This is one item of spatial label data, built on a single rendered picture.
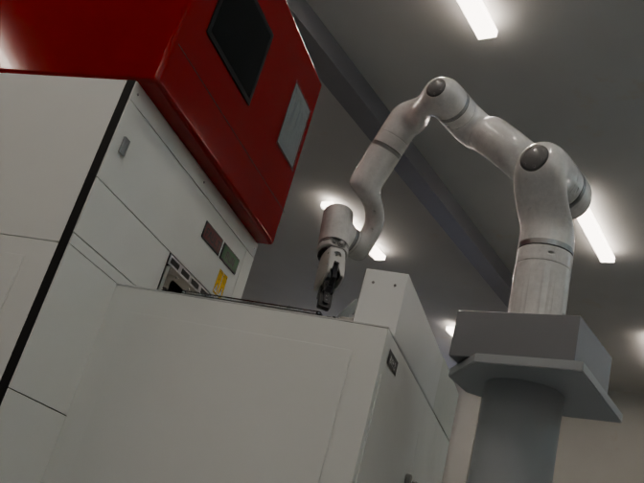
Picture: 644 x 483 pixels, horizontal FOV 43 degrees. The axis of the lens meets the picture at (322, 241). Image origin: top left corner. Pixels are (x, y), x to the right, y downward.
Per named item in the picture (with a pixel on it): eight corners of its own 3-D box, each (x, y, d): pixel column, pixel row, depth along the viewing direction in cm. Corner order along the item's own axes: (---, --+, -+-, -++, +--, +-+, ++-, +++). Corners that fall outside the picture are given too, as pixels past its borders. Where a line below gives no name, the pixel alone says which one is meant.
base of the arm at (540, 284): (586, 353, 176) (595, 274, 182) (572, 323, 160) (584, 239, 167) (498, 344, 184) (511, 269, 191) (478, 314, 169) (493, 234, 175)
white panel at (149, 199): (58, 241, 163) (126, 80, 178) (211, 367, 233) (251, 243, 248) (71, 243, 162) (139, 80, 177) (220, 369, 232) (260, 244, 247)
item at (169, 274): (151, 300, 195) (165, 264, 198) (218, 358, 233) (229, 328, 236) (158, 301, 194) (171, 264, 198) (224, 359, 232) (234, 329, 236)
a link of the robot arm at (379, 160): (408, 170, 231) (353, 261, 229) (367, 139, 225) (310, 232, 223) (425, 172, 223) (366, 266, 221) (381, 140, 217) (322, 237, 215)
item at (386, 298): (350, 329, 166) (365, 267, 172) (398, 402, 214) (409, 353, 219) (394, 336, 163) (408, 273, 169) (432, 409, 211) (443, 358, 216)
